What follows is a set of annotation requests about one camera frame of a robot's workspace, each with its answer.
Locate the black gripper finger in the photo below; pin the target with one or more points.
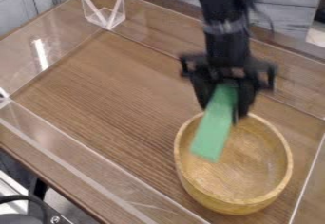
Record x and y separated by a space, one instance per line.
203 86
246 90

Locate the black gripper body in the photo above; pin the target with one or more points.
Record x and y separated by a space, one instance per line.
218 69

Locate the green rectangular block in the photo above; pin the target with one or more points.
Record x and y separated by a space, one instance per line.
215 123

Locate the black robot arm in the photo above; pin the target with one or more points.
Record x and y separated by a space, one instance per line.
226 29

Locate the brown wooden bowl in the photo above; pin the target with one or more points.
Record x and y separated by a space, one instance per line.
251 173

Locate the black table leg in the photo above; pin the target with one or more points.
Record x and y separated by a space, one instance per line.
37 188

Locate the clear acrylic corner bracket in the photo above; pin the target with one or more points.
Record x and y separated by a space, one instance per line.
105 18

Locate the clear acrylic front wall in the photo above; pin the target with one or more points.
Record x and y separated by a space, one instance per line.
109 193

